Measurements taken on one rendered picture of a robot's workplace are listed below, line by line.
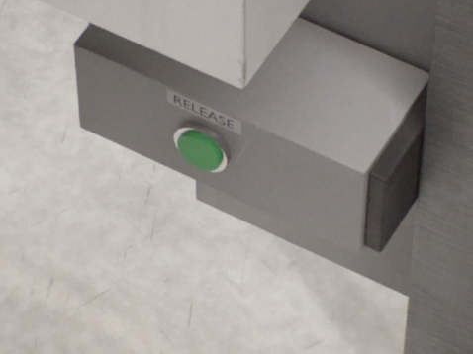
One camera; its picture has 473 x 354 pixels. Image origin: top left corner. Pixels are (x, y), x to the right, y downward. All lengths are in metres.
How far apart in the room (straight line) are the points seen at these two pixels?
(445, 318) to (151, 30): 0.38
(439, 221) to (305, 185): 0.09
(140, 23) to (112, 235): 1.60
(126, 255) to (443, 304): 1.31
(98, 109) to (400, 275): 0.25
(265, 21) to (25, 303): 1.58
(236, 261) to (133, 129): 1.33
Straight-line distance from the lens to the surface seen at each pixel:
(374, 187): 1.46
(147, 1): 1.28
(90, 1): 1.31
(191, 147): 1.50
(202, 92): 1.48
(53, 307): 2.83
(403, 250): 1.64
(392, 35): 1.49
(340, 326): 2.81
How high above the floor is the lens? 2.33
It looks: 52 degrees down
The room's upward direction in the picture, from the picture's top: straight up
